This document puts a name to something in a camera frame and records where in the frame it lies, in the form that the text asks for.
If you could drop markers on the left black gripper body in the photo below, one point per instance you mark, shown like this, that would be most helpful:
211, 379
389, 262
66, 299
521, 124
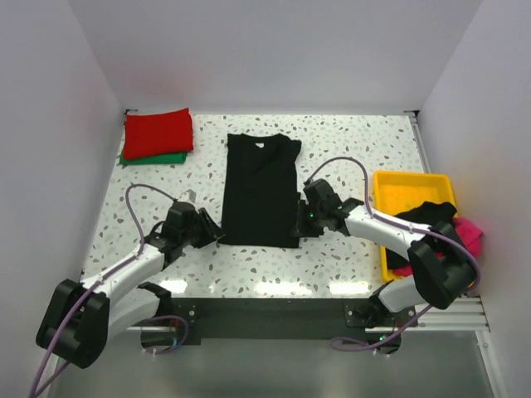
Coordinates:
203, 228

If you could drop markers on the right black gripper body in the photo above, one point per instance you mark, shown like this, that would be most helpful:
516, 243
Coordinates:
307, 218

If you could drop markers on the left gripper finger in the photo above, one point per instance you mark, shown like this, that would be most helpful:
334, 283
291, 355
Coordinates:
208, 224
209, 233

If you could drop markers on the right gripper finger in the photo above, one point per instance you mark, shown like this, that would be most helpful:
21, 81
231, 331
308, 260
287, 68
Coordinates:
302, 211
303, 229

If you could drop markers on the black t shirt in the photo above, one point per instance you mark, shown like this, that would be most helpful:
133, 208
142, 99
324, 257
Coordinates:
260, 199
429, 213

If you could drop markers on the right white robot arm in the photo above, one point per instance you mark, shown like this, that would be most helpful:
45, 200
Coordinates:
442, 268

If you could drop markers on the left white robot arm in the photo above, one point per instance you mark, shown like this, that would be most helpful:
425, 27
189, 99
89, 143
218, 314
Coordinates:
82, 316

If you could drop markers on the green folded t shirt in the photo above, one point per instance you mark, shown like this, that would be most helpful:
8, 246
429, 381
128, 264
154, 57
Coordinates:
163, 159

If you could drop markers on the yellow plastic bin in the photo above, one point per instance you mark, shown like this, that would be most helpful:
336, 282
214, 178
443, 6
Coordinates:
395, 192

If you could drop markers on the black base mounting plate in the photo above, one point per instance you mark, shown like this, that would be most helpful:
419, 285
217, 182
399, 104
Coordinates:
270, 319

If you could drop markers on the red folded t shirt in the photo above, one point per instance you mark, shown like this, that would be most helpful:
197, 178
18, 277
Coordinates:
148, 135

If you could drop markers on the pink t shirt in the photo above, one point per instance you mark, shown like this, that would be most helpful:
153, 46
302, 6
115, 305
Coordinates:
468, 232

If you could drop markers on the aluminium frame rail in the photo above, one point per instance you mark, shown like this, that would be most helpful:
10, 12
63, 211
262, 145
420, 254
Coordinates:
453, 346

